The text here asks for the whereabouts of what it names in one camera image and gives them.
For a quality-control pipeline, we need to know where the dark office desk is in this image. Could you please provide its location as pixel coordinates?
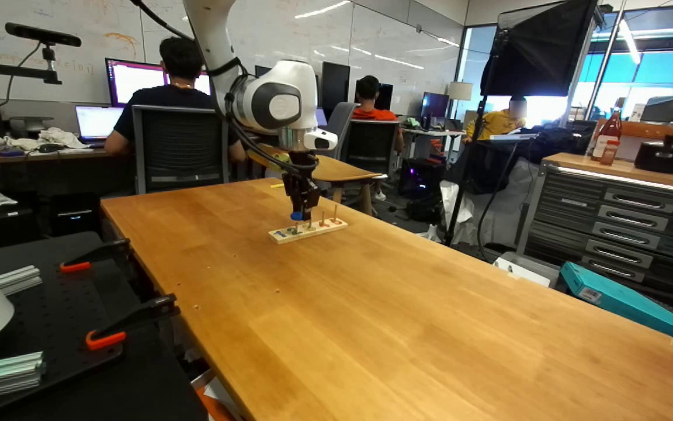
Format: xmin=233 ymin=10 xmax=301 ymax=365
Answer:
xmin=0 ymin=144 xmax=138 ymax=200

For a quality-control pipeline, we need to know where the black perforated side board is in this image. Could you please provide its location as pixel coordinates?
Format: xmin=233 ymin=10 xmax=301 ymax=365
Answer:
xmin=0 ymin=230 xmax=207 ymax=421

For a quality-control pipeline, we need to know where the person in orange shirt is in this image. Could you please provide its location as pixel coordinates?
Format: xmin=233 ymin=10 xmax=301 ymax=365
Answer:
xmin=348 ymin=72 xmax=400 ymax=124

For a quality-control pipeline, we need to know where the black camera on boom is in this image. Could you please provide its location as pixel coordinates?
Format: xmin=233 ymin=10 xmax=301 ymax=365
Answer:
xmin=3 ymin=22 xmax=84 ymax=51

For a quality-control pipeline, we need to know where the long aluminium extrusion bar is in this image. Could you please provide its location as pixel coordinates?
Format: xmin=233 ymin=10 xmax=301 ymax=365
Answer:
xmin=0 ymin=349 xmax=46 ymax=402

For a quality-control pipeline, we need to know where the person in yellow shirt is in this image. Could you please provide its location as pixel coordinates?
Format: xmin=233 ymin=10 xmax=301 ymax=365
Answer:
xmin=466 ymin=93 xmax=529 ymax=144

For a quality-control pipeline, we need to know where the small round wooden table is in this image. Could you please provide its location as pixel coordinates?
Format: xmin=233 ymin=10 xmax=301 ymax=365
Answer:
xmin=247 ymin=148 xmax=390 ymax=215

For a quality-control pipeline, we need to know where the black office chair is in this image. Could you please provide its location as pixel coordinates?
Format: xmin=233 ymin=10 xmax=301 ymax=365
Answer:
xmin=341 ymin=117 xmax=401 ymax=181

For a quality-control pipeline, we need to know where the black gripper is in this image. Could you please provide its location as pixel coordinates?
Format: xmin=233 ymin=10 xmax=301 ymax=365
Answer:
xmin=281 ymin=148 xmax=325 ymax=224

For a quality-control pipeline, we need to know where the black clamp with orange tip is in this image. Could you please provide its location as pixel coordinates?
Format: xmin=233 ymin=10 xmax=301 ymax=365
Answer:
xmin=58 ymin=238 xmax=131 ymax=277
xmin=81 ymin=293 xmax=181 ymax=353

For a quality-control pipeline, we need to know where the person in black shirt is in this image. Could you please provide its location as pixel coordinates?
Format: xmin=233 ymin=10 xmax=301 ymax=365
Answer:
xmin=102 ymin=35 xmax=251 ymax=163

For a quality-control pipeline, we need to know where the grey mesh office chair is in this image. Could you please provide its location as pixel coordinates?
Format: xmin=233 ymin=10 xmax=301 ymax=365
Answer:
xmin=129 ymin=102 xmax=231 ymax=196

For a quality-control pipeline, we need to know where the red and white bottle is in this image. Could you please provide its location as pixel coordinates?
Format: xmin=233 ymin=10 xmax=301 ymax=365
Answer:
xmin=589 ymin=105 xmax=626 ymax=167

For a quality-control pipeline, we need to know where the light wooden peg holder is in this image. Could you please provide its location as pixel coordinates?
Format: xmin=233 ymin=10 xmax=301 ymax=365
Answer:
xmin=267 ymin=215 xmax=351 ymax=247

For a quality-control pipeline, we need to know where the purple lit computer monitor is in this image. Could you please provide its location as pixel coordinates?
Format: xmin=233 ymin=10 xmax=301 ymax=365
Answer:
xmin=102 ymin=57 xmax=216 ymax=109

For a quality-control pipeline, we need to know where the short aluminium extrusion bar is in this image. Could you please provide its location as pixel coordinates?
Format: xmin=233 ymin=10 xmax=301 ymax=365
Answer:
xmin=0 ymin=263 xmax=44 ymax=297

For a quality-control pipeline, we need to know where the teal plastic case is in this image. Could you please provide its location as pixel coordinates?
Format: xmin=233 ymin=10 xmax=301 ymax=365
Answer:
xmin=558 ymin=261 xmax=673 ymax=355

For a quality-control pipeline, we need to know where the white table lamp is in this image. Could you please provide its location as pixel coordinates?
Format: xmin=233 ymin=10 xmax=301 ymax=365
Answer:
xmin=445 ymin=79 xmax=476 ymax=103

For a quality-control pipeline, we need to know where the black softbox studio light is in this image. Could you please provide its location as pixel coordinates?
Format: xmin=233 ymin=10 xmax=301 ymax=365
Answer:
xmin=478 ymin=0 xmax=602 ymax=102

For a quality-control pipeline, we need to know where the grey metal drawer cabinet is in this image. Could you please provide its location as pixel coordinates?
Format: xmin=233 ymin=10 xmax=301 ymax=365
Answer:
xmin=516 ymin=152 xmax=673 ymax=314

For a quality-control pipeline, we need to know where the light grey swivel chair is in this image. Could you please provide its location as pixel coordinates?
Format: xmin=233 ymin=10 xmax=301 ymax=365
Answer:
xmin=321 ymin=102 xmax=357 ymax=161

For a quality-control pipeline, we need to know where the open laptop with white screen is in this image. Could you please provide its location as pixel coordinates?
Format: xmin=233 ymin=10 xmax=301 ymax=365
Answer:
xmin=72 ymin=103 xmax=129 ymax=148

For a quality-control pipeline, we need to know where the tall black monitor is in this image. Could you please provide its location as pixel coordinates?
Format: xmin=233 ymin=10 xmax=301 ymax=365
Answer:
xmin=317 ymin=61 xmax=353 ymax=123

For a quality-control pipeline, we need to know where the white box on floor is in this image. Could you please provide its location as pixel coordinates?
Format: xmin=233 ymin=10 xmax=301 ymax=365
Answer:
xmin=492 ymin=251 xmax=564 ymax=290

